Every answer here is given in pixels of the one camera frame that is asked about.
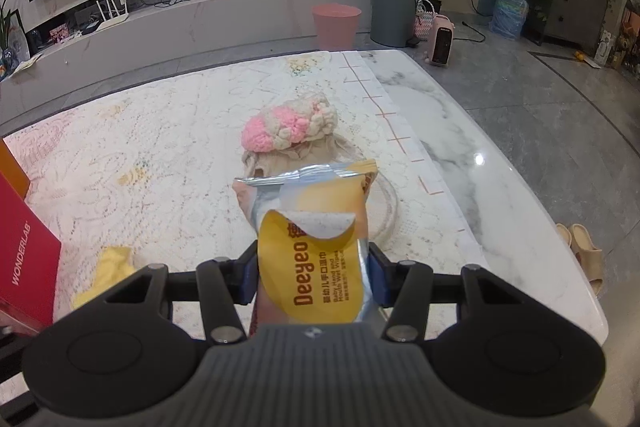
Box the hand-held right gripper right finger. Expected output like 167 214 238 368
367 244 506 343

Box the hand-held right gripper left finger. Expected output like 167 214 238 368
102 241 261 345

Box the yellow wet wipes pack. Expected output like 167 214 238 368
234 159 378 325

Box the yellow cloth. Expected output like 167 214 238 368
72 246 136 310

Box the beige cloth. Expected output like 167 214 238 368
240 132 373 182

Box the pink flower toy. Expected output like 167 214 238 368
241 92 339 154

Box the white lace tablecloth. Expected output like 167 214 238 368
2 49 482 344

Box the red box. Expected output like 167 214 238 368
0 169 62 337

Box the pink space heater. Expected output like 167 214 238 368
425 14 456 67

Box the pink waste bin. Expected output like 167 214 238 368
312 4 362 51

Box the orange cardboard box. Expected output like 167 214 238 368
0 138 32 200

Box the long white tv console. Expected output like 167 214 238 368
0 0 401 128

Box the pink woven basket bag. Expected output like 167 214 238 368
414 0 439 40

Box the grey pedal bin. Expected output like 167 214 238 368
371 0 421 48

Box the white router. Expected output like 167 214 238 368
96 0 131 32

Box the blue water bottle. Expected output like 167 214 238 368
489 0 529 40

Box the white floor bottle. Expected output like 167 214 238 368
595 29 616 68

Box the black heater cable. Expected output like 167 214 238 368
452 21 487 44

